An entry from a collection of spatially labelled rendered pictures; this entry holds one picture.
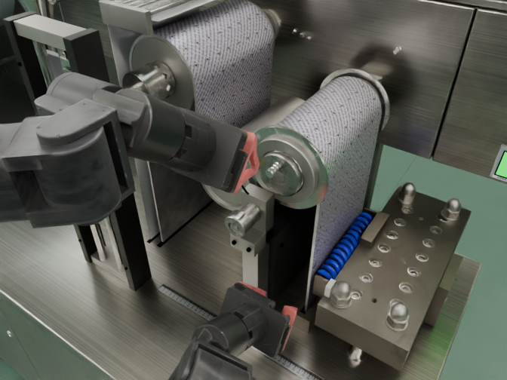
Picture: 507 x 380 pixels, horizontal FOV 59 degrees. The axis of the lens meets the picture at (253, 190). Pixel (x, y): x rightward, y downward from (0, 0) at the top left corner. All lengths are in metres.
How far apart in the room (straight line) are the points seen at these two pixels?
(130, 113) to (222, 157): 0.11
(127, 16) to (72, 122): 0.41
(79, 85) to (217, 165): 0.15
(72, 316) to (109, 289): 0.09
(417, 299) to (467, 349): 1.31
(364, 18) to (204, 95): 0.34
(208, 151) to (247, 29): 0.45
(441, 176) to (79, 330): 2.44
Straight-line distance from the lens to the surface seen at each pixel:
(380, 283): 0.85
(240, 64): 0.84
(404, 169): 2.98
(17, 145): 0.36
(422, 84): 0.92
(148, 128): 0.38
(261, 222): 0.75
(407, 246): 0.93
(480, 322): 2.25
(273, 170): 0.66
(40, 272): 1.11
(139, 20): 0.73
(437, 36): 0.88
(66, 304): 1.03
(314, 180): 0.67
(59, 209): 0.37
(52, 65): 0.83
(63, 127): 0.35
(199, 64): 0.76
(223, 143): 0.46
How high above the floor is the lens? 1.66
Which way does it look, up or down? 39 degrees down
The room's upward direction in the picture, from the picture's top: straight up
